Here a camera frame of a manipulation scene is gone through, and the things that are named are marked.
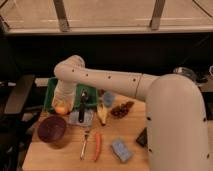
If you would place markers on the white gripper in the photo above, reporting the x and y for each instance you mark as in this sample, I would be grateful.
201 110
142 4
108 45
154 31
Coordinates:
64 95

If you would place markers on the orange apple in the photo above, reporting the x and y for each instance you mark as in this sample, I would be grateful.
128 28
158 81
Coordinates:
61 110

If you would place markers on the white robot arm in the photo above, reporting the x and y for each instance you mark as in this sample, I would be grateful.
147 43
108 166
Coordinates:
175 111

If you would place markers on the purple bowl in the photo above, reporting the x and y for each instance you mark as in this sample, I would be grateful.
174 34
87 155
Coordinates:
52 129

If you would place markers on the glass bowl in background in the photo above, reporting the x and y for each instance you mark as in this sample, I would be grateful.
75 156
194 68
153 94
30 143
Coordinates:
185 72

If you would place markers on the black ice cream scoop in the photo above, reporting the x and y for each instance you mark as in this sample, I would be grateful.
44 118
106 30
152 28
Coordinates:
83 100

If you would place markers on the green plastic bin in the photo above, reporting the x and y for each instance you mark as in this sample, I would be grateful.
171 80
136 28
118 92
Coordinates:
90 103

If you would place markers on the grey cloth pad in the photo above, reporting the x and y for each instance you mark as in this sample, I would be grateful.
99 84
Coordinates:
88 118

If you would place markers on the yellow banana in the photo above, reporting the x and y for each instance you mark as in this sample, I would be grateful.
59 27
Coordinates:
102 113

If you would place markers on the silver fork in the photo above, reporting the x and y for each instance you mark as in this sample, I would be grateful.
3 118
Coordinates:
86 135

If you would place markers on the light blue small object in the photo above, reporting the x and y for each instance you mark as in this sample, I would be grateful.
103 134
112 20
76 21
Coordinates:
108 98

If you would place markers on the orange carrot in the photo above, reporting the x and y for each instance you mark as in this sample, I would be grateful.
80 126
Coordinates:
97 145

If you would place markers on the dark red grapes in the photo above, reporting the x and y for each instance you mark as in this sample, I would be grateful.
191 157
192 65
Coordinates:
122 110

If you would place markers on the black chair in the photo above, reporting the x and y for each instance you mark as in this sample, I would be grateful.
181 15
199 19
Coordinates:
10 122

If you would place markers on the blue sponge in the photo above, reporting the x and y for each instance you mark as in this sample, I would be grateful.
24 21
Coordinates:
121 150

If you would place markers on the black rectangular block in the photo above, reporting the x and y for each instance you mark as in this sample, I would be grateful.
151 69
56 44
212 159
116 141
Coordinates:
142 138

